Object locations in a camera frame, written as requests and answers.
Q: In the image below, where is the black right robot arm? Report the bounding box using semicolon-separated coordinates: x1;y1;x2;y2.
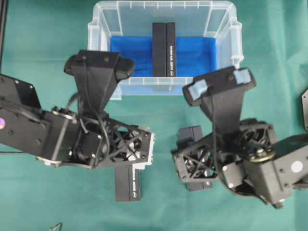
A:
171;119;308;209

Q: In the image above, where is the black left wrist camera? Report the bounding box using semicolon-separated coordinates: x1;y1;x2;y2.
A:
64;50;135;117

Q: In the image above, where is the black D415 camera box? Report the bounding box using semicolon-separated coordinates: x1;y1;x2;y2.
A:
115;165;142;202

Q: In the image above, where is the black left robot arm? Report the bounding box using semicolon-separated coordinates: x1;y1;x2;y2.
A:
0;75;155;170

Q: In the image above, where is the black aluminium frame rail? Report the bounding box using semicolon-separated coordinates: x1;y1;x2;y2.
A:
0;0;9;65

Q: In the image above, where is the thin metal wire object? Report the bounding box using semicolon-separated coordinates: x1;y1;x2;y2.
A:
47;222;63;231

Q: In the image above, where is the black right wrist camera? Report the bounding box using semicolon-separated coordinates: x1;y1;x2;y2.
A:
182;66;257;134

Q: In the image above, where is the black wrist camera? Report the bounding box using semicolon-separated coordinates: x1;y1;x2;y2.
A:
64;50;135;117
182;66;257;134

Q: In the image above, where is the clear plastic storage case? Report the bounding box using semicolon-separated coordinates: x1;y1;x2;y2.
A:
88;0;244;100

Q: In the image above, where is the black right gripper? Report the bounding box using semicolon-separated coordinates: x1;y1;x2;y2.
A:
171;118;277;185

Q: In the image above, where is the black D435i camera box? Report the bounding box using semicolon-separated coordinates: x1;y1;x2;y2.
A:
177;125;214;193

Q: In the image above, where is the black remaining camera box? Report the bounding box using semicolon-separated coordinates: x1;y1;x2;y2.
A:
152;22;177;77

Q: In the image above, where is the blue cloth in case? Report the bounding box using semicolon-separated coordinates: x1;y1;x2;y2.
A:
110;35;219;78

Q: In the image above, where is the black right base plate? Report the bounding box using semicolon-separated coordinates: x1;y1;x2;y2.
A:
301;89;308;131

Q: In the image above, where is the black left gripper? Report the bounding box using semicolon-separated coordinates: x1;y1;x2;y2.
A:
68;113;155;168

